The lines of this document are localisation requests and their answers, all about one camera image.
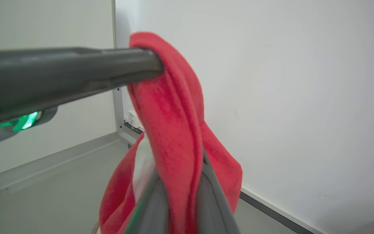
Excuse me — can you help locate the white wall socket box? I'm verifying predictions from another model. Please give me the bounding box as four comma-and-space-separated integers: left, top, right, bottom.
128, 110, 142, 129

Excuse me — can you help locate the white vertical frame post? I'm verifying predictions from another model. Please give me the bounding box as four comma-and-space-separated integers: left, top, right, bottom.
112, 0, 146, 145

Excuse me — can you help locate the dark grey baseboard strip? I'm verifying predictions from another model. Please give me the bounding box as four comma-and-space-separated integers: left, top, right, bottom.
239, 191, 314, 234

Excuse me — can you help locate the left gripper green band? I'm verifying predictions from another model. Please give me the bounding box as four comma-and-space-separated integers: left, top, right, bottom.
0, 47, 164, 149

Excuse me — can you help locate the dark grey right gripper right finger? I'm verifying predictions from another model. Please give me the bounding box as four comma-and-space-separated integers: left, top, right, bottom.
196, 148, 240, 234

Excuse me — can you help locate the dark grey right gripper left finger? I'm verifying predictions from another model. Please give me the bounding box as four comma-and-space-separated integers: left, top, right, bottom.
124, 169, 170, 234

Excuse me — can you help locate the red fleece cloth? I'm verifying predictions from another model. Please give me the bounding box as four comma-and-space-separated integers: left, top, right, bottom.
99, 32, 243, 234

